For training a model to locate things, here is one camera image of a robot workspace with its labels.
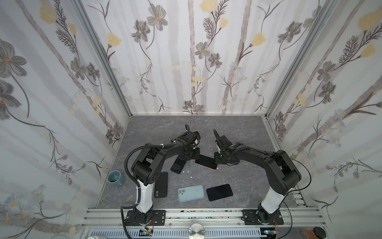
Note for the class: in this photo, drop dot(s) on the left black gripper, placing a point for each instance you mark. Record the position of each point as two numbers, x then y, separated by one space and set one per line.
198 151

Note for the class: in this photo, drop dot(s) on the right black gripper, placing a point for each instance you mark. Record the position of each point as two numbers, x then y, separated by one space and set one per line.
222 158

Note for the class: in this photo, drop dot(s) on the pink phone case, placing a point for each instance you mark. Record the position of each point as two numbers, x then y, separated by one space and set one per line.
209 164

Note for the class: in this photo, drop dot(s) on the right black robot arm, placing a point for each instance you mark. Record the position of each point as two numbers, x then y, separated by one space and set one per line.
281 172

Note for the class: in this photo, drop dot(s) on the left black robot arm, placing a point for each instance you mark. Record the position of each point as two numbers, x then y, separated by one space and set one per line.
143 166

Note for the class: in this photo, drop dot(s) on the black phone near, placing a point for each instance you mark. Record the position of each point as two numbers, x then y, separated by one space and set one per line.
219 192

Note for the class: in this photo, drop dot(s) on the light blue phone case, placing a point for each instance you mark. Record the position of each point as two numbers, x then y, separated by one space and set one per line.
191 193

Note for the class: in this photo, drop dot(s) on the black phone case near left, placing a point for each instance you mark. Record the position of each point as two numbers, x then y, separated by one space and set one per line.
161 186

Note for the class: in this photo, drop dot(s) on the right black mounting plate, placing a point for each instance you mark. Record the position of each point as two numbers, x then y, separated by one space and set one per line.
253 217

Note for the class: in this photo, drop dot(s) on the black mounting plate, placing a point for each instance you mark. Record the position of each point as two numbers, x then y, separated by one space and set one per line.
253 217
155 217

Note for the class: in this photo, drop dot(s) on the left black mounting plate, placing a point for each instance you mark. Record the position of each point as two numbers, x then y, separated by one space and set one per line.
155 217

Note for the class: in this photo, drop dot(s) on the teal ceramic cup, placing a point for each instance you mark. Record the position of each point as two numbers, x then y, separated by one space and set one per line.
116 178

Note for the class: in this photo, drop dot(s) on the round silver knob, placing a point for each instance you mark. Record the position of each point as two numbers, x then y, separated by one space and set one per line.
196 231

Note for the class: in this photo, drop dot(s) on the brown box with black knob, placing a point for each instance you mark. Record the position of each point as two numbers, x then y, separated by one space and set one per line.
314 233

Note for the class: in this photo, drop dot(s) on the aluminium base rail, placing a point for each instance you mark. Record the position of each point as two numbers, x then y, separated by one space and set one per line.
295 220

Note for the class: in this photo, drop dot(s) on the white slotted cable duct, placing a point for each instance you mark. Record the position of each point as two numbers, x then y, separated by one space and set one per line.
179 233

